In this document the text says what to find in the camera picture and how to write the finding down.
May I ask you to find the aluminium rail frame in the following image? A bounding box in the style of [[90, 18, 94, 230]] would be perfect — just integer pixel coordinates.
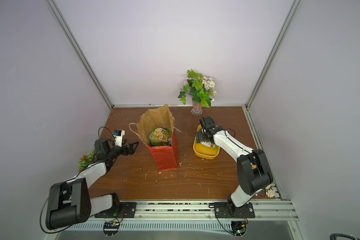
[[44, 200, 307, 240]]

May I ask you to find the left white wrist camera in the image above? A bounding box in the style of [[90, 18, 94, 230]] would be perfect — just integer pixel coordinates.
[[113, 130, 125, 147]]

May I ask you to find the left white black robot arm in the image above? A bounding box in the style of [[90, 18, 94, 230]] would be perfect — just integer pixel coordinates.
[[39, 138, 139, 234]]

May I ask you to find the orange white flower pot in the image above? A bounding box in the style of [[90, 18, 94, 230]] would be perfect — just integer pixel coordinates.
[[265, 184, 276, 198]]

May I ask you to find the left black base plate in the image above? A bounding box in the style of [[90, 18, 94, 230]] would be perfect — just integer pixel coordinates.
[[95, 202, 137, 219]]

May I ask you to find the small red flower plant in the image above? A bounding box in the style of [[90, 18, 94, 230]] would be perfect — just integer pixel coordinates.
[[78, 153, 95, 173]]

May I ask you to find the red brown paper bag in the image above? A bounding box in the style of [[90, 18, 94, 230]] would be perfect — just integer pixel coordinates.
[[129, 105, 179, 172]]

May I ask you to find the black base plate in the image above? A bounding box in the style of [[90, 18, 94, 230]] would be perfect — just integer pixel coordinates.
[[95, 202, 137, 219], [212, 202, 256, 219]]

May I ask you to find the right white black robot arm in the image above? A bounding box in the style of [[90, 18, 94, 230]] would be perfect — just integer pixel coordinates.
[[197, 116, 274, 208]]

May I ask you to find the yellow plastic tray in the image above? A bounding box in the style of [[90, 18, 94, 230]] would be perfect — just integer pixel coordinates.
[[193, 136, 220, 160]]

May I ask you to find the green condiment packets pile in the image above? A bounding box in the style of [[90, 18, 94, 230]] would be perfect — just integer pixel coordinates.
[[201, 141, 219, 150]]

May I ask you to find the pink vase green plant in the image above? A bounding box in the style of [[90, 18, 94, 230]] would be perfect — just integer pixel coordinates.
[[178, 69, 217, 116]]

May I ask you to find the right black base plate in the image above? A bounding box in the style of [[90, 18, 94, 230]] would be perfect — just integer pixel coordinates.
[[212, 202, 256, 219]]

